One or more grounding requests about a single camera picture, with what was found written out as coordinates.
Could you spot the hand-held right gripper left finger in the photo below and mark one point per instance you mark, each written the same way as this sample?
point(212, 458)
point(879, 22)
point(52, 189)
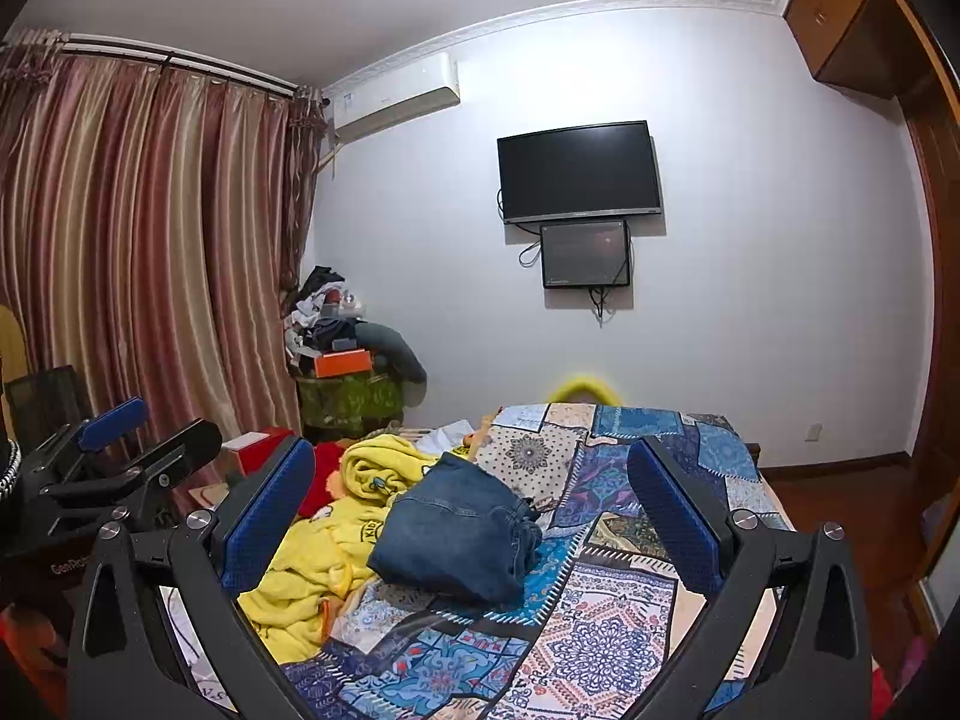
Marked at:
point(270, 517)

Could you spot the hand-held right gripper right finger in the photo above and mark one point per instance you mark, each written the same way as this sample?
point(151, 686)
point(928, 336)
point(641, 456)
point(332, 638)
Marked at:
point(667, 510)

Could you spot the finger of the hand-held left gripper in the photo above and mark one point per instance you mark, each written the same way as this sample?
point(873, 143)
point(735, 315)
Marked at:
point(112, 420)
point(180, 450)

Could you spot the blue denim jacket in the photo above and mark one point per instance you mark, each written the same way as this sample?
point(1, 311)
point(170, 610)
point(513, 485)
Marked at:
point(450, 532)

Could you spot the pile of mixed clothes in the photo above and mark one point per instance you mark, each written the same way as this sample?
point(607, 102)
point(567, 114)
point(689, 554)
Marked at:
point(322, 315)

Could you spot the red garment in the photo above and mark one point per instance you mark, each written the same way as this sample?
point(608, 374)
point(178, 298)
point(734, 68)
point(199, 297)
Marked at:
point(322, 472)

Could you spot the red box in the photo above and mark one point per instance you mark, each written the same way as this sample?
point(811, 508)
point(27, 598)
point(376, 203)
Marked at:
point(251, 450)

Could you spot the black mesh chair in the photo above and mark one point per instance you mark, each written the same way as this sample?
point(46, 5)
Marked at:
point(45, 397)

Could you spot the yellow printed blanket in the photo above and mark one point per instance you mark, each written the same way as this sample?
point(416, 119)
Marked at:
point(315, 577)

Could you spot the orange cloth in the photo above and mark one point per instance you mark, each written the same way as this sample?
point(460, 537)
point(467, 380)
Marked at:
point(30, 645)

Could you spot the light wooden board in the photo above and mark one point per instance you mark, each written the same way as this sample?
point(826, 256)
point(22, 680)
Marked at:
point(11, 345)

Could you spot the blue patchwork blanket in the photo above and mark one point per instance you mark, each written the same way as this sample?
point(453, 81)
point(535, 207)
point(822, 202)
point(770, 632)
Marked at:
point(600, 630)

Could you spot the green patterned cloth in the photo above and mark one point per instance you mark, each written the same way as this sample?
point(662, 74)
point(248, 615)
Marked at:
point(345, 401)

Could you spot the yellow plush toy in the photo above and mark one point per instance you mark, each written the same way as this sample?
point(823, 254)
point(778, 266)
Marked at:
point(581, 390)

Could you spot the orange box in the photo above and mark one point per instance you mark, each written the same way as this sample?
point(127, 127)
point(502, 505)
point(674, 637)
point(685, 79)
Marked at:
point(341, 364)

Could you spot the striped red-brown curtain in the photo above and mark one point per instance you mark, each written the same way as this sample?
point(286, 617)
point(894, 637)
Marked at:
point(150, 240)

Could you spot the white air conditioner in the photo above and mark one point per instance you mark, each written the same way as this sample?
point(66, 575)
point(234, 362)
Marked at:
point(390, 101)

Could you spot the brown wooden wardrobe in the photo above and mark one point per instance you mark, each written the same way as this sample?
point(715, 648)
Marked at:
point(847, 7)

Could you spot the small black wall monitor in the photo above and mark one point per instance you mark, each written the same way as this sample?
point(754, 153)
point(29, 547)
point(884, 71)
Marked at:
point(585, 251)

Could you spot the black wall television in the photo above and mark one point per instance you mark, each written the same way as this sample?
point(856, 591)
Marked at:
point(577, 169)

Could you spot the curtain rail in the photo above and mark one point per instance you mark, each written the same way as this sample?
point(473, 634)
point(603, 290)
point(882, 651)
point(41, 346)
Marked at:
point(150, 56)

